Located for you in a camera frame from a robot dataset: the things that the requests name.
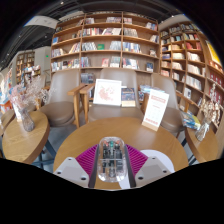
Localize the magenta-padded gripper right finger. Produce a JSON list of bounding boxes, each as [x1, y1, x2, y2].
[[124, 143, 173, 189]]

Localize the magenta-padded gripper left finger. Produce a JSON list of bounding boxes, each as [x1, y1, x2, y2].
[[52, 143, 100, 189]]

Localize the transparent computer mouse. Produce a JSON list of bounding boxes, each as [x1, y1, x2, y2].
[[97, 136, 128, 183]]

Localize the white mouse pad red rest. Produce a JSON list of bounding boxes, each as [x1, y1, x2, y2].
[[118, 149, 176, 190]]

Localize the round wooden side table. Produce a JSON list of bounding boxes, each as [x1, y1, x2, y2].
[[184, 124, 219, 166], [1, 110, 56, 168], [0, 109, 16, 136]]

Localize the beige wooden-armed armchair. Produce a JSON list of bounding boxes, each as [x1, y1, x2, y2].
[[143, 73, 191, 138], [39, 68, 88, 129], [79, 67, 149, 124]]

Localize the white red sign stand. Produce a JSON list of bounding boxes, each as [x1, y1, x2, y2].
[[141, 88, 170, 132]]

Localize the glass vase white dried flowers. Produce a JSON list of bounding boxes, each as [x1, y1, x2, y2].
[[194, 83, 224, 143]]

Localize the stack of blue books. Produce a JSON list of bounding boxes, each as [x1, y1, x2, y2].
[[181, 110, 202, 131]]

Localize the glass vase pink flowers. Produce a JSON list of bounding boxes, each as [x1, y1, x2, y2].
[[8, 75, 56, 133]]

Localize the dark cover book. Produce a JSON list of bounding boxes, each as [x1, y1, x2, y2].
[[120, 87, 137, 108]]

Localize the white picture board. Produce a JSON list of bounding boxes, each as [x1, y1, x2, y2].
[[92, 78, 123, 107]]

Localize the orange low display shelf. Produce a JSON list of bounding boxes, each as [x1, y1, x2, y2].
[[0, 98, 13, 114]]

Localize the distant wooden bookshelf unit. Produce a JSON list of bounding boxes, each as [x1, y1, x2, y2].
[[14, 50, 36, 84]]

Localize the tall wooden bookshelf unit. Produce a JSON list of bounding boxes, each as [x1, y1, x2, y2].
[[159, 21, 224, 134]]

